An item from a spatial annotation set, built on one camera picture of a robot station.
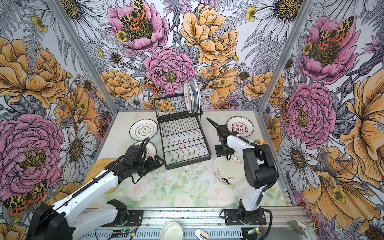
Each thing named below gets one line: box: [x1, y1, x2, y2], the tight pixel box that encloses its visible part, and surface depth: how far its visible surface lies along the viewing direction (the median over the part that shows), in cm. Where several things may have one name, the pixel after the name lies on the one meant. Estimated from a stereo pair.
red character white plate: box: [226, 116, 255, 138], surface depth 116 cm
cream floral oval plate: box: [211, 156, 246, 187], surface depth 91 cm
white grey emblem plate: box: [129, 118, 159, 141], surface depth 111 cm
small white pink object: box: [195, 228, 210, 240], surface depth 70 cm
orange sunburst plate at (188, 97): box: [183, 80, 195, 115], surface depth 98 cm
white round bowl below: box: [159, 221, 184, 240], surface depth 71 cm
